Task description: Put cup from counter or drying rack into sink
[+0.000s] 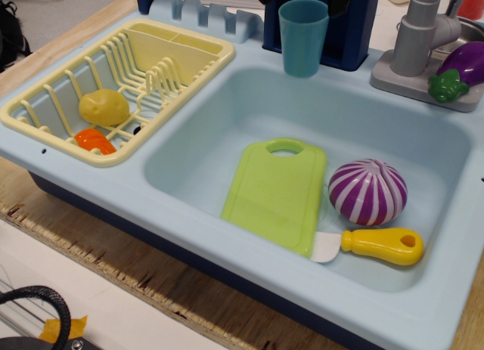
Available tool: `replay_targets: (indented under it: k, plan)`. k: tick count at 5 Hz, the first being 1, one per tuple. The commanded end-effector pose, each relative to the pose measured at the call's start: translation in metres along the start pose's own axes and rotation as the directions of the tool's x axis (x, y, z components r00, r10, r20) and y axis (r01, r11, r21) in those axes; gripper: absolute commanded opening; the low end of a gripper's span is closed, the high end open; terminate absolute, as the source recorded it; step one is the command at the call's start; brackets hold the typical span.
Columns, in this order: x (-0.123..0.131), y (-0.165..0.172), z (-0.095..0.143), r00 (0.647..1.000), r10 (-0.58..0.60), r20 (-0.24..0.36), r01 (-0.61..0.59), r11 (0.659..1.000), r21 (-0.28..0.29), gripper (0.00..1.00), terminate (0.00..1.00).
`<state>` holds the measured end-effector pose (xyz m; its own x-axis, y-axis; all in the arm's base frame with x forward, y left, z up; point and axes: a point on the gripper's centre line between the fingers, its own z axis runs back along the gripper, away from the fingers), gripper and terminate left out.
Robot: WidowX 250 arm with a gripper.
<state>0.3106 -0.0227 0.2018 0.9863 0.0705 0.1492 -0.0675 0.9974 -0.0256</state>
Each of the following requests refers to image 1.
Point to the light blue toy sink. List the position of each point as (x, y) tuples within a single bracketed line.
[(173, 188)]

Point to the teal plastic cup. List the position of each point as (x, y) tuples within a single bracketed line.
[(303, 28)]

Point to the grey toy faucet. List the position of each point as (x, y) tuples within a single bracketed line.
[(405, 70)]

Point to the green toy cutting board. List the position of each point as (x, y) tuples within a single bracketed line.
[(276, 192)]

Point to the red object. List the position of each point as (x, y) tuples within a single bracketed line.
[(471, 9)]

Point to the black bag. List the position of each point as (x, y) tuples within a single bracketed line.
[(13, 42)]

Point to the purple striped toy onion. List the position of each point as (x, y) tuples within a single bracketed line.
[(368, 192)]

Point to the purple toy eggplant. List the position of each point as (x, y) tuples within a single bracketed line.
[(459, 72)]

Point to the yellow handled toy knife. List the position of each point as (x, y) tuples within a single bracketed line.
[(398, 246)]

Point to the light blue plate holder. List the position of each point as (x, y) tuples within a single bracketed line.
[(212, 20)]

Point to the yellow toy potato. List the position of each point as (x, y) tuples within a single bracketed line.
[(104, 107)]

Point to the yellow dish drying rack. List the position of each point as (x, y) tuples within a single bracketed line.
[(155, 66)]

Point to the orange toy carrot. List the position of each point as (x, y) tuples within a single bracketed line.
[(92, 139)]

